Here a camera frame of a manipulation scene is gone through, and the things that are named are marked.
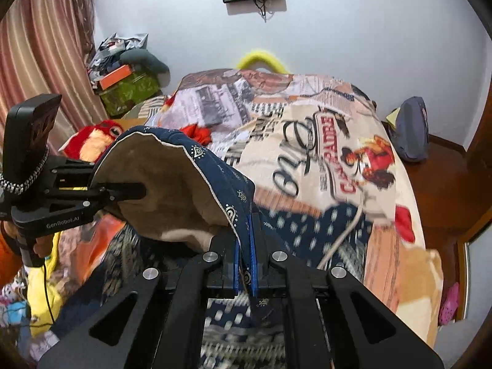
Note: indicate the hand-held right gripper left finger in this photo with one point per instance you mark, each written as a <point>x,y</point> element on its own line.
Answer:
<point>235,273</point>

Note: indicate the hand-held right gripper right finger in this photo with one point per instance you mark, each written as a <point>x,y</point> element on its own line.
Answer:
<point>253,269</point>

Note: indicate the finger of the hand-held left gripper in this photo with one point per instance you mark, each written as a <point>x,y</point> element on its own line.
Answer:
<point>73,167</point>
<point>127,191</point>

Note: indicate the navy patterned hooded garment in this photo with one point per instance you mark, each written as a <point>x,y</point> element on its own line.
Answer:
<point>161,169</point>

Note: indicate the person's left hand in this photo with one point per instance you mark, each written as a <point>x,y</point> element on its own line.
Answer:
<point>44,246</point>

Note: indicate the red plush toy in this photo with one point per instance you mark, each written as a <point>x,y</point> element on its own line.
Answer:
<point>84,138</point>

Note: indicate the yellow garment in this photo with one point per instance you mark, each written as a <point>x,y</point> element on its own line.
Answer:
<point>38,299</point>

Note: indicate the green patterned bag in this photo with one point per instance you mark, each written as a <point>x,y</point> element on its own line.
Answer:
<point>127,96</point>

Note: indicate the orange box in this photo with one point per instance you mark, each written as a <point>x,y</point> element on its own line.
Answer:
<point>115,77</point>

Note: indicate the striped pink curtain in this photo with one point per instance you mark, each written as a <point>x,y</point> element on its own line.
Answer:
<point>38,65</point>

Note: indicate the printed blanket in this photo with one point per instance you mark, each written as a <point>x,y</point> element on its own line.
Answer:
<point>307,153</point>

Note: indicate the pile of bags and papers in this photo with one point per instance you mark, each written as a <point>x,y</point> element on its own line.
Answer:
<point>115,44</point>

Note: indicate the dark grey cushion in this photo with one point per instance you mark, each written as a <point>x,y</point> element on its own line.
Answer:
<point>153,63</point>

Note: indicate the brown fringed curtain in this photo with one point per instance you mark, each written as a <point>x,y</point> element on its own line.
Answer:
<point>86,4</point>

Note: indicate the yellow fuzzy plush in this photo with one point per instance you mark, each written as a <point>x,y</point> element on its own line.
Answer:
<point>255,53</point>

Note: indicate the pink shoes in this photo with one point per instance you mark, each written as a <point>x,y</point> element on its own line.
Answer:
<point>449,303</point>

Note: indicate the yellow-green paper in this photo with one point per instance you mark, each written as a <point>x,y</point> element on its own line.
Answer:
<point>393,120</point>

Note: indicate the grey-blue backpack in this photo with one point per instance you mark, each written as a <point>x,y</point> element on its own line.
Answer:
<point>411,130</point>

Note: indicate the wooden wardrobe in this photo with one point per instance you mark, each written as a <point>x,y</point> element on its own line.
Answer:
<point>478,200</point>

